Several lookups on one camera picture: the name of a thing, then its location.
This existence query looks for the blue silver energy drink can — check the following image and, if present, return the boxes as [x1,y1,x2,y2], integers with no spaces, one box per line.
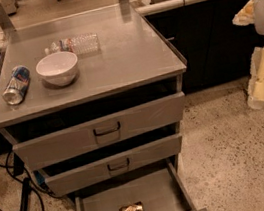
[2,65,30,105]

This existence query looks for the clear plastic water bottle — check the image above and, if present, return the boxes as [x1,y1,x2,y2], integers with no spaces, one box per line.
[44,33,100,55]

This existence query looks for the grey metal drawer cabinet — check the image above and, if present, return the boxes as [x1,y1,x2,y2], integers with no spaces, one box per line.
[0,0,215,211]

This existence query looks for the bottom grey drawer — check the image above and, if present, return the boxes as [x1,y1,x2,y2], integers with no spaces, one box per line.
[75,159,207,211]

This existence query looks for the grey drawer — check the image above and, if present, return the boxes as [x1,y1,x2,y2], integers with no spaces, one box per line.
[13,92,185,171]
[75,159,207,211]
[46,134,182,196]

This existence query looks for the middle grey drawer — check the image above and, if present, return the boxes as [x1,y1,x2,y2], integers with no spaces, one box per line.
[46,134,182,196]

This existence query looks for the top grey drawer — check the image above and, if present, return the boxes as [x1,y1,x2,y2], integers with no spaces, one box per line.
[13,92,185,171]

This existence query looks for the white ceramic bowl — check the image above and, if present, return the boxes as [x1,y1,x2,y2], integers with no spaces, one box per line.
[36,51,79,87]

